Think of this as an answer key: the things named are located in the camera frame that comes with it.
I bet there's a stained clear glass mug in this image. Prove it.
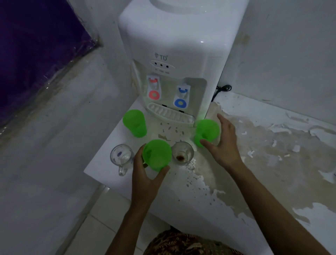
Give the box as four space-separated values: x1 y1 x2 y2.
171 141 195 166

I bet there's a black power cable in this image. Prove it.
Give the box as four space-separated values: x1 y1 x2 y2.
211 85 232 103

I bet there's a person's right hand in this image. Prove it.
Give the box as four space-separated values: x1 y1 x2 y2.
200 113 243 171

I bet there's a blue dispenser tap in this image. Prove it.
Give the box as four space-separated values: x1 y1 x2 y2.
173 84 190 108

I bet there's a person's right forearm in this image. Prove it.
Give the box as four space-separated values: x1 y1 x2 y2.
228 161 332 255

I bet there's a purple plastic sheet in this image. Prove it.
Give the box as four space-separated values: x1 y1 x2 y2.
0 0 102 127

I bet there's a white water dispenser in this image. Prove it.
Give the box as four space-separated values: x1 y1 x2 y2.
118 0 250 124

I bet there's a person's left forearm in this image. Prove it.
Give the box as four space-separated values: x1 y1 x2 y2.
104 201 153 255

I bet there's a person's left hand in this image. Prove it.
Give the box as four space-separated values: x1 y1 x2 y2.
131 143 171 204

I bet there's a red dispenser tap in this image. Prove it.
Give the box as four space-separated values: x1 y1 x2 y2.
146 75 161 100

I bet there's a brown patterned clothing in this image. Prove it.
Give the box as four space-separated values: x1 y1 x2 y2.
143 229 244 255

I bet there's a white drip tray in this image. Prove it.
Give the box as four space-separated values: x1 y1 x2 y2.
147 102 195 124

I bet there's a green plastic cup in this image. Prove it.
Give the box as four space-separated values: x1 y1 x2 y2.
194 119 220 149
142 139 173 173
123 109 147 139

